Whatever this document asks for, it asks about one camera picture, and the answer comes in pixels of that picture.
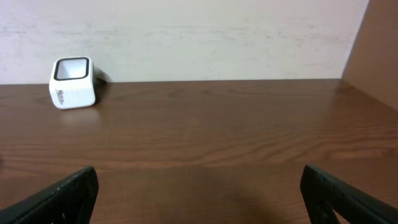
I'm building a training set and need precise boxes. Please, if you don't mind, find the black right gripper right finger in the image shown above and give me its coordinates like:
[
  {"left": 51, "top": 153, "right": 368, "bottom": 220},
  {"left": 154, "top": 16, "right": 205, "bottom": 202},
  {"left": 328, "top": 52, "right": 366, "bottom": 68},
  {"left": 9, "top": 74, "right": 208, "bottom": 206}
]
[{"left": 300, "top": 165, "right": 397, "bottom": 224}]

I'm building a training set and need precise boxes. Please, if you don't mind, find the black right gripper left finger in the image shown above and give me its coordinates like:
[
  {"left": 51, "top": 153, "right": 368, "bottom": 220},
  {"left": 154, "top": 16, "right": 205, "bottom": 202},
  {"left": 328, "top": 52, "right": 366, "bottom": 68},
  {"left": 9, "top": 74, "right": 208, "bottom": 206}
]
[{"left": 1, "top": 166, "right": 99, "bottom": 223}]

